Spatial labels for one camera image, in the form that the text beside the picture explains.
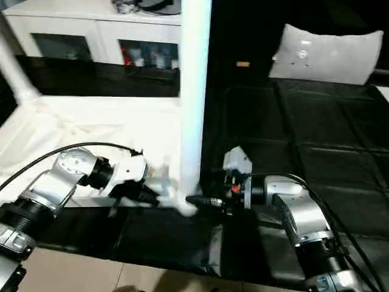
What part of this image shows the white plastic table top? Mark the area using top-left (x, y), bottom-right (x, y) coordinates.
top-left (0, 94), bottom-right (202, 215)

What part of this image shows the white plastic table leg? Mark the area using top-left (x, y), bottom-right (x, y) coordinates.
top-left (178, 0), bottom-right (213, 203)
top-left (0, 21), bottom-right (42, 103)

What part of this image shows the black work mat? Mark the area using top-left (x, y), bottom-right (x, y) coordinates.
top-left (0, 55), bottom-right (389, 287)

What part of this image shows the black cabinet with gold label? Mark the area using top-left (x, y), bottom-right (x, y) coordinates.
top-left (210, 0), bottom-right (286, 86)

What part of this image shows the white cabinet with glass doors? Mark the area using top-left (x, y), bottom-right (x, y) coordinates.
top-left (0, 0), bottom-right (183, 69)

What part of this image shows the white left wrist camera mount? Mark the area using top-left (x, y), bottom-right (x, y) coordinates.
top-left (107, 155), bottom-right (150, 198)

